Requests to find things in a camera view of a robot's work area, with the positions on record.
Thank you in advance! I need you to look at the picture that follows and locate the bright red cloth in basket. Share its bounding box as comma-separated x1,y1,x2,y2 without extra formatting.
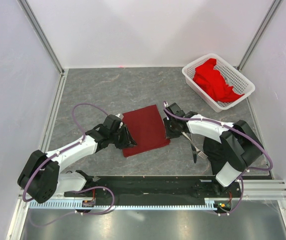
193,58,244,103

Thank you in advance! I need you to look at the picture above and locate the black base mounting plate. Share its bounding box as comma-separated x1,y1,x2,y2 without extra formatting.
63,176,241,200

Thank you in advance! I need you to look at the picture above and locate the silver knife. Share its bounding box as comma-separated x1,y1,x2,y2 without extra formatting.
188,134,198,164

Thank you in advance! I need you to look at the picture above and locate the silver fork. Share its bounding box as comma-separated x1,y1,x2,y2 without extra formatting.
182,132,208,159

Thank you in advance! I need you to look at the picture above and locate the dark red cloth napkin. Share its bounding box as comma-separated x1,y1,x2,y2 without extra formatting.
123,104,170,157

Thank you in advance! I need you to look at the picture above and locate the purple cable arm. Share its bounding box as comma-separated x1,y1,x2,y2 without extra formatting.
162,101,274,217
22,102,115,228

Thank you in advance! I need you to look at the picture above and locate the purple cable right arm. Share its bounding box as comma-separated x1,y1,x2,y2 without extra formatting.
162,101,274,217

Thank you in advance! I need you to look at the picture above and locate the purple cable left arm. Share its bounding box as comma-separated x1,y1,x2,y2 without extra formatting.
22,102,115,228

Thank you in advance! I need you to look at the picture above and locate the white plastic basket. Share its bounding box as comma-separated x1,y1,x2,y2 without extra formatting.
182,53,255,113

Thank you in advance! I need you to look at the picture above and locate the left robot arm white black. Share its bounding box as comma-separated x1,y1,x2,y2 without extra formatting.
17,114,137,204

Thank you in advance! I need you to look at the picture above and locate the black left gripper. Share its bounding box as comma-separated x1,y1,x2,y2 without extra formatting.
109,124,137,150

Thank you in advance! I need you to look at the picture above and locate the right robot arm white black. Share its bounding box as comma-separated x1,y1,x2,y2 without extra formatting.
163,102,264,197

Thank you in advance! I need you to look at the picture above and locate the blue-white cable duct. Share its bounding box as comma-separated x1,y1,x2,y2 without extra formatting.
29,199,217,211

